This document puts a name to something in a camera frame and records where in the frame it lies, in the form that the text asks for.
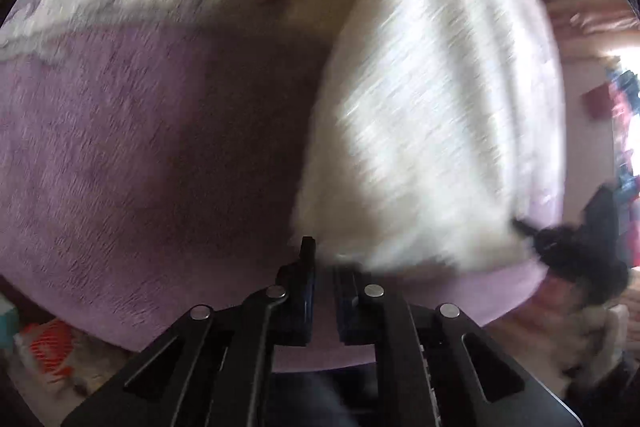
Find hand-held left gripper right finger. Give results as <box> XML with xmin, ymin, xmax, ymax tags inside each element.
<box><xmin>333</xmin><ymin>264</ymin><xmax>584</xmax><ymax>427</ymax></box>

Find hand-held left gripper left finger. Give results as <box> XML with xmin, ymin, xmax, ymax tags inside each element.
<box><xmin>60</xmin><ymin>236</ymin><xmax>317</xmax><ymax>427</ymax></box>

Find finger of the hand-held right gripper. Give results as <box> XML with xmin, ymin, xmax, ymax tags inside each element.
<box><xmin>512</xmin><ymin>217</ymin><xmax>561</xmax><ymax>268</ymax></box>

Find white tweed jacket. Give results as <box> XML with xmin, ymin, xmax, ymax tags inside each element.
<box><xmin>290</xmin><ymin>0</ymin><xmax>563</xmax><ymax>278</ymax></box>

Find pile of mixed clothes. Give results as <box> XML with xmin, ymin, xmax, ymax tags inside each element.
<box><xmin>582</xmin><ymin>67</ymin><xmax>640</xmax><ymax>268</ymax></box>

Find person's grey trousers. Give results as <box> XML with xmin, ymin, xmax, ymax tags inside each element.
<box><xmin>265</xmin><ymin>364</ymin><xmax>382</xmax><ymax>427</ymax></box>

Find orange white packet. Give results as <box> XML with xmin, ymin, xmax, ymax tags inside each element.
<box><xmin>15</xmin><ymin>319</ymin><xmax>81</xmax><ymax>388</ymax></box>

